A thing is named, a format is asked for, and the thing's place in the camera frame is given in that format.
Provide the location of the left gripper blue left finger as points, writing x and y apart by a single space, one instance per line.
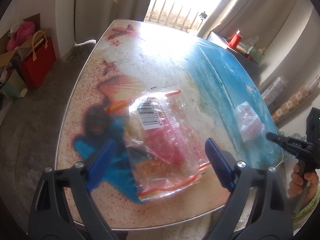
50 216

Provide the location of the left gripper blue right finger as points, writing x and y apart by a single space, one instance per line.
257 207

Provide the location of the clear red printed plastic bag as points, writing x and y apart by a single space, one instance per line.
249 123

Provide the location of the clear red snack wrapper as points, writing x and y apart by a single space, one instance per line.
166 153

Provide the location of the person's right hand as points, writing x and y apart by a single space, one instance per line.
296 183

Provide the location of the right fuzzy green sleeve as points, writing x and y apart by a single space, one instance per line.
306 212

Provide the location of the rolled patterned mat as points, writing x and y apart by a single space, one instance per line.
295 101

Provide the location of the tissue paper package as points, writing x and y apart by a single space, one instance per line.
273 90

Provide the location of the green plastic basket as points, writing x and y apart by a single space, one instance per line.
255 54

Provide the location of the red thermos bottle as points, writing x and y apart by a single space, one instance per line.
235 39

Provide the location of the red gift bag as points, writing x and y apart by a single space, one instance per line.
35 67

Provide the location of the beige curtain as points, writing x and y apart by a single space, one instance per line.
261 18

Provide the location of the cardboard box with pink bag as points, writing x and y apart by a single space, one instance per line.
22 40

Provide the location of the window railing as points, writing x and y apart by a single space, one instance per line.
173 14

